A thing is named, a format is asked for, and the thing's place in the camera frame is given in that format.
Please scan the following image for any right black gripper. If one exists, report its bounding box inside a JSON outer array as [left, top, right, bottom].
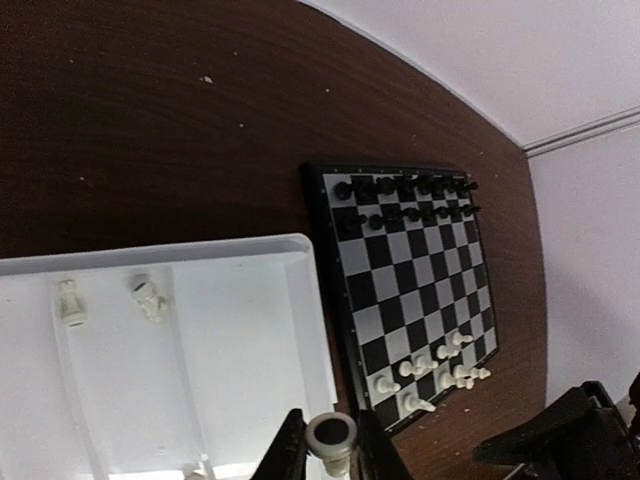
[[473, 381, 639, 479]]

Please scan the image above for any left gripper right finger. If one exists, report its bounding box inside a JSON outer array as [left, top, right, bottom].
[[355, 410, 413, 480]]

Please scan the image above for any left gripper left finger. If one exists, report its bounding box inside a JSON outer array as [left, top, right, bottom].
[[254, 408, 307, 480]]

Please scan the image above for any white piece dark base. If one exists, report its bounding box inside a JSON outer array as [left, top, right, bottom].
[[305, 412, 358, 478]]

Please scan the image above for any white piece front row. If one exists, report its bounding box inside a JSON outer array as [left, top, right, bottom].
[[402, 393, 437, 413]]

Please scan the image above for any white pawn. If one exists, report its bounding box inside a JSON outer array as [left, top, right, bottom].
[[436, 344, 461, 361], [374, 376, 401, 394], [414, 355, 439, 371], [398, 361, 424, 377], [447, 331, 474, 348]]

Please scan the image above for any white plastic compartment tray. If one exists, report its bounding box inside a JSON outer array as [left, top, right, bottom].
[[1, 234, 337, 479]]

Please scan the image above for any white chess piece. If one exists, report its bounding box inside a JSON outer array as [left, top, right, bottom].
[[438, 372, 475, 390]]

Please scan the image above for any black grey chess board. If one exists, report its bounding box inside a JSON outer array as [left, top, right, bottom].
[[300, 163, 499, 435]]

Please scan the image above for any white piece lying in tray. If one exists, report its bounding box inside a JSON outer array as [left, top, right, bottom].
[[129, 272, 169, 324]]

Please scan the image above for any right aluminium frame post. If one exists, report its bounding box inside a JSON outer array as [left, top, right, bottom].
[[523, 106, 640, 158]]

